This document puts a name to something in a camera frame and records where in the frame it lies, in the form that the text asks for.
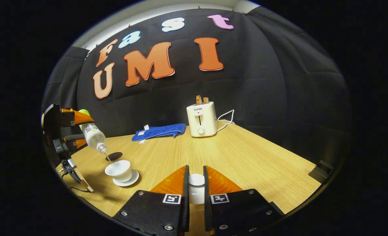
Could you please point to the dark round coaster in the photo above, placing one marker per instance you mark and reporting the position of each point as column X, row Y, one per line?
column 116, row 155

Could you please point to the white toaster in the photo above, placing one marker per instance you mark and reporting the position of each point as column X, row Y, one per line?
column 202, row 121

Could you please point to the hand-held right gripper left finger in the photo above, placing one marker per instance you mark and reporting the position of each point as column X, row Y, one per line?
column 185, row 209

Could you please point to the dark table edge clamp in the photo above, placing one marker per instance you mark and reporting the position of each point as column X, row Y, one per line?
column 321, row 172

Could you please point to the clear water bottle green label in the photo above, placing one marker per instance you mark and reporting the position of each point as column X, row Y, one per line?
column 92, row 134

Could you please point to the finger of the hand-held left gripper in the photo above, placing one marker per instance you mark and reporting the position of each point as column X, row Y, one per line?
column 82, row 118
column 77, row 145

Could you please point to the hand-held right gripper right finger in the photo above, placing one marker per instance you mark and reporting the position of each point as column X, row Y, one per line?
column 207, row 213

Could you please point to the black backdrop cloth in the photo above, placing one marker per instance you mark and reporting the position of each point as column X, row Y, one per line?
column 187, row 88

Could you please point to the white teacup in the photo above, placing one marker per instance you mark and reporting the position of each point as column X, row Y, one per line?
column 120, row 172

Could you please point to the white saucer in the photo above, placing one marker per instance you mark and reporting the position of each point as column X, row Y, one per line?
column 133, row 180

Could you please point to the blue towel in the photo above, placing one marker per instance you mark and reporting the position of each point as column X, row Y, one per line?
column 161, row 130

